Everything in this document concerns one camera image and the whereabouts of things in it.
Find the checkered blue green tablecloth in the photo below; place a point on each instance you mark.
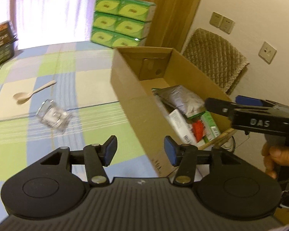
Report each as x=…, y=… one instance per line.
x=61, y=95

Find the wall power sockets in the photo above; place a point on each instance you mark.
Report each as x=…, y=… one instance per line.
x=223, y=23

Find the dark green instant noodle bowl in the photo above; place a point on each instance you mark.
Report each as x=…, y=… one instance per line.
x=8, y=37

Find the brown cardboard box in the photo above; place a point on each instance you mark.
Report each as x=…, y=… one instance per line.
x=138, y=70

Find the stack of green tissue boxes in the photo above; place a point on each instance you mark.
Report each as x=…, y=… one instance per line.
x=118, y=23

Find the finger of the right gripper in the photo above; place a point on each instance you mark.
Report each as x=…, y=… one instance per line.
x=246, y=101
x=231, y=110

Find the wooden door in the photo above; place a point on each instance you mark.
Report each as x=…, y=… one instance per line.
x=171, y=23

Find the person right hand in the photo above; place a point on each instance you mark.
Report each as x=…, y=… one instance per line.
x=273, y=156

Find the quilted brown chair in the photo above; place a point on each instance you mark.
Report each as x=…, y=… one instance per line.
x=217, y=58

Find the wall data socket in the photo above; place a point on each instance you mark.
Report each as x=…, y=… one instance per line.
x=267, y=52

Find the green medicine box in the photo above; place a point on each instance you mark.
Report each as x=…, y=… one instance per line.
x=210, y=129

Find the long white medicine box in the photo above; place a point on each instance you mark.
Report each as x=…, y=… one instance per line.
x=181, y=127

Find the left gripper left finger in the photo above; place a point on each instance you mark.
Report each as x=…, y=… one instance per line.
x=96, y=157

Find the bagged metal wire holder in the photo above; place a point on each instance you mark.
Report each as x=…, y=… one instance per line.
x=53, y=116

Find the purple sheer curtain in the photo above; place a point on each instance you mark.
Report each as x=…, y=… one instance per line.
x=46, y=22

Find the silver foil pouch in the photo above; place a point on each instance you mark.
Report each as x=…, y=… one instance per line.
x=182, y=99

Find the red snack packet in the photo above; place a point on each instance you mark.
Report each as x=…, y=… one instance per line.
x=198, y=130

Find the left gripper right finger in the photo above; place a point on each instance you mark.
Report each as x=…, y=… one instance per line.
x=184, y=158

